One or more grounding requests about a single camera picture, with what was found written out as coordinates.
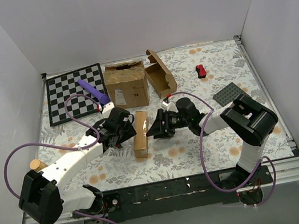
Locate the small cardboard express box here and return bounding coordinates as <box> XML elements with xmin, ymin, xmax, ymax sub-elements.
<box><xmin>133</xmin><ymin>111</ymin><xmax>149</xmax><ymax>158</ymax></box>

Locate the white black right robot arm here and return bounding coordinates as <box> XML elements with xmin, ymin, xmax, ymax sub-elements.
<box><xmin>147</xmin><ymin>93</ymin><xmax>278</xmax><ymax>192</ymax></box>

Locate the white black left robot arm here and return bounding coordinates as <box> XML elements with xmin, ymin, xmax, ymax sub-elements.
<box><xmin>19</xmin><ymin>107</ymin><xmax>136</xmax><ymax>224</ymax></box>

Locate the open small cardboard box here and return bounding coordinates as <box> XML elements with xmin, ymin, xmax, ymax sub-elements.
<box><xmin>145</xmin><ymin>49</ymin><xmax>177</xmax><ymax>99</ymax></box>

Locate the large brown cardboard box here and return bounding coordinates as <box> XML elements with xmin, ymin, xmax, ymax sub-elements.
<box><xmin>103</xmin><ymin>59</ymin><xmax>150</xmax><ymax>109</ymax></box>

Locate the purple cylindrical tool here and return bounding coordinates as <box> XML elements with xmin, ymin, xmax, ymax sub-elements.
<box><xmin>78</xmin><ymin>79</ymin><xmax>110</xmax><ymax>105</ymax></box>

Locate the grey studded building plate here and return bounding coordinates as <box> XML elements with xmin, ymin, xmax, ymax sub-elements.
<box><xmin>213</xmin><ymin>82</ymin><xmax>246</xmax><ymax>107</ymax></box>

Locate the black and white chessboard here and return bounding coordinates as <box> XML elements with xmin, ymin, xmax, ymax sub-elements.
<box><xmin>46</xmin><ymin>63</ymin><xmax>108</xmax><ymax>127</ymax></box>

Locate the wooden cork cylinder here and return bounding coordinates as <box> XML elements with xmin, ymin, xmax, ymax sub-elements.
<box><xmin>29</xmin><ymin>159</ymin><xmax>48</xmax><ymax>172</ymax></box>

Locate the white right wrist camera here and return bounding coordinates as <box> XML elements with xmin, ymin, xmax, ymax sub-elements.
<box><xmin>161</xmin><ymin>95</ymin><xmax>178</xmax><ymax>113</ymax></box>

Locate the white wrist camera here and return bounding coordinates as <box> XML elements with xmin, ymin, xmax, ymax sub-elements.
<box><xmin>97</xmin><ymin>102</ymin><xmax>114</xmax><ymax>118</ymax></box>
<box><xmin>161</xmin><ymin>95</ymin><xmax>178</xmax><ymax>113</ymax></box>

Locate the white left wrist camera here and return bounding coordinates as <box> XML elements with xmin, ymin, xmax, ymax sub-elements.
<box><xmin>97</xmin><ymin>102</ymin><xmax>114</xmax><ymax>118</ymax></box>

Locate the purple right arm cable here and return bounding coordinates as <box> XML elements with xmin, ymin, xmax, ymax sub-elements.
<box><xmin>169</xmin><ymin>77</ymin><xmax>282</xmax><ymax>218</ymax></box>

